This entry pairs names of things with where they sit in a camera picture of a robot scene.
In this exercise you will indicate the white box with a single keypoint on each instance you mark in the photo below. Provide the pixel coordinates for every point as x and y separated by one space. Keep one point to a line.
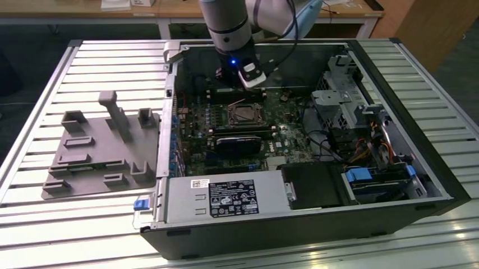
142 2
117 5

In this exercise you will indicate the grey parts rack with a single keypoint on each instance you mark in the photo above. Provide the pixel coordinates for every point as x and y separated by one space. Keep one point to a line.
98 145

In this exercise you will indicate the blue disk carrier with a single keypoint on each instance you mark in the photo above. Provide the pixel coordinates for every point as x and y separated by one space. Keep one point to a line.
357 175

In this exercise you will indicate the silver coin battery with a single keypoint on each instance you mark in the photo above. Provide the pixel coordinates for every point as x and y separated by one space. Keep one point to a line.
284 97

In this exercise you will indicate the blue case latch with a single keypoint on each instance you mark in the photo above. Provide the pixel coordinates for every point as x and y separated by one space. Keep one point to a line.
141 204

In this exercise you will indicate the wooden cabinet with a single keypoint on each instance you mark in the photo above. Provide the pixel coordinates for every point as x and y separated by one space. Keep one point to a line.
430 28

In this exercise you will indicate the thin metal locking lever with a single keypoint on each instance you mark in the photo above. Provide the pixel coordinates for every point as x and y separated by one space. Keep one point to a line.
237 102

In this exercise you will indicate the black flat object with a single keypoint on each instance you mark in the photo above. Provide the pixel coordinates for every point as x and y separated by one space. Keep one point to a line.
374 4

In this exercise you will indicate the black plastic shroud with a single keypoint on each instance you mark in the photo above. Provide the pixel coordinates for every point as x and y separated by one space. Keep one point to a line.
314 185

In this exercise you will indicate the black PC case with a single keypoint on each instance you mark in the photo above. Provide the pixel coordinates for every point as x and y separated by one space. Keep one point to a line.
262 238

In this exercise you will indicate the silver metal drive cage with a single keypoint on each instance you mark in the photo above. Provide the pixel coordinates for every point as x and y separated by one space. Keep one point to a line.
337 98

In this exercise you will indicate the black graphics card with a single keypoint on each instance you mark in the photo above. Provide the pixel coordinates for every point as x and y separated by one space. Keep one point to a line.
240 145

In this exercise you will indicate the black RAM slot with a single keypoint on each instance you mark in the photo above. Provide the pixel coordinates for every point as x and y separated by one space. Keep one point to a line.
233 96
240 91
240 128
233 93
240 133

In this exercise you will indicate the blue plastic clip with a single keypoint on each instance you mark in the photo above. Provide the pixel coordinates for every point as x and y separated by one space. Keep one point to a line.
410 172

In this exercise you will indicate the CPU socket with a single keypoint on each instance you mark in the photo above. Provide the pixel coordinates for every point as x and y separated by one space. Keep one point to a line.
229 123

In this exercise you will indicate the wooden desk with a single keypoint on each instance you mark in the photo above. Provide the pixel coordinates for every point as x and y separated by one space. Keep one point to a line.
169 8

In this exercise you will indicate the silver topped CPU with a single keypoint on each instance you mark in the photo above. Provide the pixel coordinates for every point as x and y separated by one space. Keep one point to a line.
245 114

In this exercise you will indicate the silver power supply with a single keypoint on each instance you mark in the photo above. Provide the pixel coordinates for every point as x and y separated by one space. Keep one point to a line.
188 201

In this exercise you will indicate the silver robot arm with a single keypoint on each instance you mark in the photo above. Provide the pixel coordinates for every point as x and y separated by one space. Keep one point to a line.
225 22

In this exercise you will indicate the silver chipset heatsink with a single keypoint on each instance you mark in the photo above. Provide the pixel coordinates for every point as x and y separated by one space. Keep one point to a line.
277 162

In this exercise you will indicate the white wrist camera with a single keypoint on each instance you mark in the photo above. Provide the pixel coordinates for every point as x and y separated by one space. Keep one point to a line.
253 77

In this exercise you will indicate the green motherboard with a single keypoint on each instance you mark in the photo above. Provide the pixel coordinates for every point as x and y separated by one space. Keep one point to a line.
292 140

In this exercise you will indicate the green RAM stick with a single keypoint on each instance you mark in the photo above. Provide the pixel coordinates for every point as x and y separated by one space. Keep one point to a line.
86 167

